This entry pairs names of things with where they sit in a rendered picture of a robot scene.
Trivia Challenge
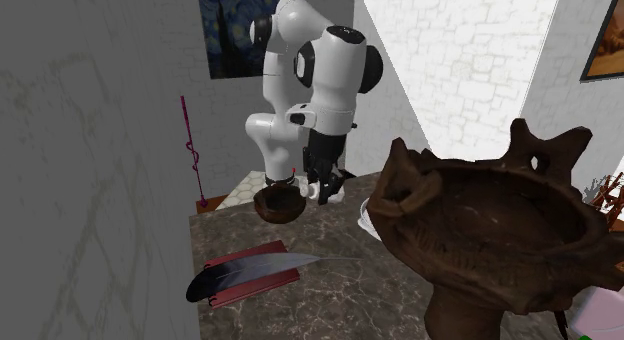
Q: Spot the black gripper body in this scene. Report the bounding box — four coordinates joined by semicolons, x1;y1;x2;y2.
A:
303;129;349;177

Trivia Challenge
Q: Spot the small dark brown bowl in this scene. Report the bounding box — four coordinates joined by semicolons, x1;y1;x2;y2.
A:
252;184;308;226

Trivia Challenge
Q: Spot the red notebook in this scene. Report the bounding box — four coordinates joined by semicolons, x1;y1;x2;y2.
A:
203;239;301;310

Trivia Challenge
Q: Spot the magenta thin standing rod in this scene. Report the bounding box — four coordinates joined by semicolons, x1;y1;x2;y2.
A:
179;95;209;210

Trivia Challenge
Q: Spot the black and grey feather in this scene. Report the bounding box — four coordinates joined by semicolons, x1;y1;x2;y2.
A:
185;251;363;304

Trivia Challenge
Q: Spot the large brown clay vessel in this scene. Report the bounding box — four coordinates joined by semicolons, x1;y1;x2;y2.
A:
365;117;624;340

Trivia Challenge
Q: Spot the brown wooden rack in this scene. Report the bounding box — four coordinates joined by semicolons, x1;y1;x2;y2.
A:
588;172;624;232

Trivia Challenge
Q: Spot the pale pink box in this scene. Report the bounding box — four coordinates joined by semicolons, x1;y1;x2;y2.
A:
569;284;624;340

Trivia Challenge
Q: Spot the blue starry night wall picture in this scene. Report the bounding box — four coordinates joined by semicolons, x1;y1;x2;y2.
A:
196;0;295;81

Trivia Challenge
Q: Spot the orange framed wall picture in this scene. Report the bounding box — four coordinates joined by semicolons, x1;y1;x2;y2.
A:
578;0;624;83

